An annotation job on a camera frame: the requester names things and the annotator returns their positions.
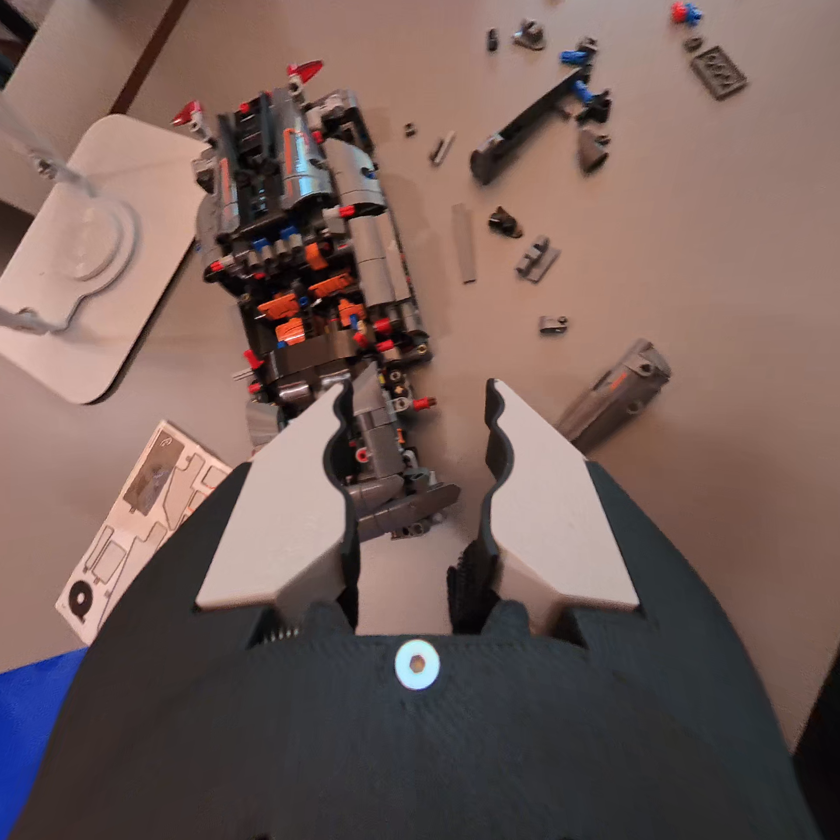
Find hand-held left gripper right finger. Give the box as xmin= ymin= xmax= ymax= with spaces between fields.
xmin=479 ymin=378 xmax=641 ymax=634

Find grey lego panel assembly red pins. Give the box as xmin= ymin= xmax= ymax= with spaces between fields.
xmin=554 ymin=338 xmax=672 ymax=455

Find long grey lego wedge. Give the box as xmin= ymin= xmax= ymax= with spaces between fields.
xmin=450 ymin=202 xmax=477 ymax=284

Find white book stand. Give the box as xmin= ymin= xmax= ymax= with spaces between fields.
xmin=0 ymin=85 xmax=206 ymax=406

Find dark grey studded lego plate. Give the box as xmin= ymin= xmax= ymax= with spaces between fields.
xmin=689 ymin=46 xmax=749 ymax=101

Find dark grey curved lego panel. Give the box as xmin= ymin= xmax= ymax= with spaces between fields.
xmin=576 ymin=126 xmax=613 ymax=175

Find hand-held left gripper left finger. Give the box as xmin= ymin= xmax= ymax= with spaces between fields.
xmin=195 ymin=381 xmax=361 ymax=634

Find white lego sticker sheet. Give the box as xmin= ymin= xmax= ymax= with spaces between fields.
xmin=54 ymin=420 xmax=234 ymax=647

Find grey lego panel with connector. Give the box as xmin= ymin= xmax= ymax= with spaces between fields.
xmin=514 ymin=234 xmax=563 ymax=285

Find blue plastic bin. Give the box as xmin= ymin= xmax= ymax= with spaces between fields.
xmin=0 ymin=646 xmax=89 ymax=840

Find grey black lego car model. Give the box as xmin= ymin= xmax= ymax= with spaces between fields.
xmin=172 ymin=59 xmax=463 ymax=542

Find long grey lego beam panel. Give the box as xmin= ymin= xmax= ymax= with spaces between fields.
xmin=468 ymin=66 xmax=592 ymax=188

